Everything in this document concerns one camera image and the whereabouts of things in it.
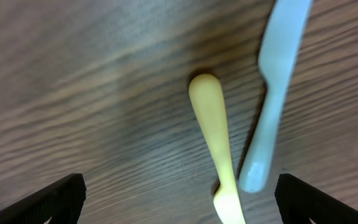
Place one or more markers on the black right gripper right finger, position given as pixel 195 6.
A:
pixel 301 203

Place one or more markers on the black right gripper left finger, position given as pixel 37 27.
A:
pixel 58 203

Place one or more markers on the yellow plastic knife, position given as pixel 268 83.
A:
pixel 207 100

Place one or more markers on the pale blue plastic knife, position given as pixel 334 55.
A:
pixel 276 61

